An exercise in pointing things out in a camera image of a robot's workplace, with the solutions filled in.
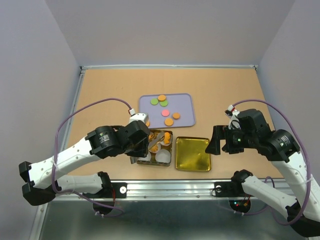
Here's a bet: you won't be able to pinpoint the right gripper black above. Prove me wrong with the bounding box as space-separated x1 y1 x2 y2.
204 124 257 155

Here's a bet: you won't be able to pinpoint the tan round cookie bottom-middle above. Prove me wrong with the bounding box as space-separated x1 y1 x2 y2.
164 118 174 127

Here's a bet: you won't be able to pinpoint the tan round cookie top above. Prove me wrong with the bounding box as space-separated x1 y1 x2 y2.
157 94 167 102

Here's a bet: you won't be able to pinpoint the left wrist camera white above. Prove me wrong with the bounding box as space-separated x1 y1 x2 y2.
129 113 149 124

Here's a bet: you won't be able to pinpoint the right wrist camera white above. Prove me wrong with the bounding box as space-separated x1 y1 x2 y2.
225 105 241 130

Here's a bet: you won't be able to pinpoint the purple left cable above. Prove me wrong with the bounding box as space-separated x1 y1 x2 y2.
52 97 137 218

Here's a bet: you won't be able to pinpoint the tan round cookie right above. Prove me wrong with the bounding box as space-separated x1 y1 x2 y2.
172 112 181 120

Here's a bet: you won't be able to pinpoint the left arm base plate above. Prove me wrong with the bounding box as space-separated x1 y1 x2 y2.
83 182 127 199

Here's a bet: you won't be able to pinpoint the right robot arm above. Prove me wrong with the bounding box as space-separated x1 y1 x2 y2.
205 105 320 238

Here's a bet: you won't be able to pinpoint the gold tin lid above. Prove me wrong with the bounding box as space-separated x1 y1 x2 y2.
175 136 212 172

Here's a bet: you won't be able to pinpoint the white paper cup top-right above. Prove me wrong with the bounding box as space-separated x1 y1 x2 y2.
160 132 173 146

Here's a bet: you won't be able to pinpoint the white paper cup bottom-left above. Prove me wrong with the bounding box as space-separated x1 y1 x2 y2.
139 152 152 162

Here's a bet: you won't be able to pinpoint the pink round cookie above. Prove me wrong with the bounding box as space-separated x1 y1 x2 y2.
161 109 170 117

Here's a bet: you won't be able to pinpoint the gold cookie tin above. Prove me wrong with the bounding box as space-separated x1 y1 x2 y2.
137 129 173 167

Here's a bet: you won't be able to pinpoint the aluminium frame rail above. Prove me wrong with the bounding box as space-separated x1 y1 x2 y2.
39 177 309 201

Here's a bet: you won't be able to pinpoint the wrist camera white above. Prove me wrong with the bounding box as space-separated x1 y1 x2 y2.
225 105 241 130
129 113 149 124

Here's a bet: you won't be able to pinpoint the green round cookie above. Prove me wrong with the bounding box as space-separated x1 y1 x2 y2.
159 100 168 107
150 98 159 106

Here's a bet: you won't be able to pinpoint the orange fish cookie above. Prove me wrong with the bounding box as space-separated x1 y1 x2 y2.
163 132 172 146
148 133 156 141

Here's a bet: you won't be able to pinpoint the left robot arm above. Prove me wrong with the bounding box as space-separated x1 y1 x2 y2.
18 120 150 206

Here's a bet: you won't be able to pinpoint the metal tongs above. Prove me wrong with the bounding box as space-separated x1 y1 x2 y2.
130 132 165 164

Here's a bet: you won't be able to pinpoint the white paper cup bottom-right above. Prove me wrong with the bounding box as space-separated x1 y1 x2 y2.
155 149 171 164

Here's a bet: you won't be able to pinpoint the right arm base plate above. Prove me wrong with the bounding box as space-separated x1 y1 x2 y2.
209 181 246 198

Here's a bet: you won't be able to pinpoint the lavender plastic tray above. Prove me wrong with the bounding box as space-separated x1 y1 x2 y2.
138 93 196 129

